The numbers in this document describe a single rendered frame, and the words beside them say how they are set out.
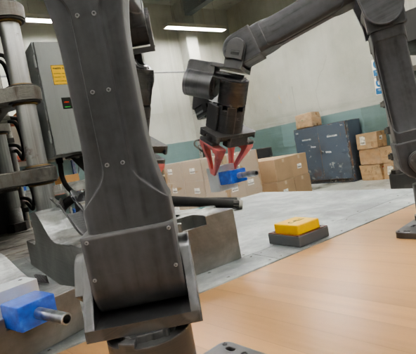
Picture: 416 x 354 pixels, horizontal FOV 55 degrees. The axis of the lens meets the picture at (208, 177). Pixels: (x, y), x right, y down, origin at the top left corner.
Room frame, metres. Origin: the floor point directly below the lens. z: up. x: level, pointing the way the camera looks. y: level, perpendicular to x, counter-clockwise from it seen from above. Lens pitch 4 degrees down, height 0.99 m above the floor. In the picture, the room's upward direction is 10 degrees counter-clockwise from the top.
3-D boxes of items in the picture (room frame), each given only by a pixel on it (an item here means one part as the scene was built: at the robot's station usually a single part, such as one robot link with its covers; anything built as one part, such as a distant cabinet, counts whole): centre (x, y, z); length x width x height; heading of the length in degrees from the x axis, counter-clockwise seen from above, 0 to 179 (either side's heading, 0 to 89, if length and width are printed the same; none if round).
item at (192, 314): (0.30, 0.07, 0.90); 0.09 x 0.06 x 0.06; 93
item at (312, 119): (7.91, -2.15, 1.26); 0.42 x 0.33 x 0.29; 36
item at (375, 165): (6.83, -3.07, 0.42); 0.86 x 0.33 x 0.83; 36
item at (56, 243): (0.82, 0.21, 0.87); 0.50 x 0.26 x 0.14; 34
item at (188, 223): (0.66, 0.05, 0.87); 0.05 x 0.05 x 0.04; 34
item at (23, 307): (0.43, 0.21, 0.86); 0.13 x 0.05 x 0.05; 51
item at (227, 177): (0.83, -0.06, 0.93); 0.13 x 0.05 x 0.05; 35
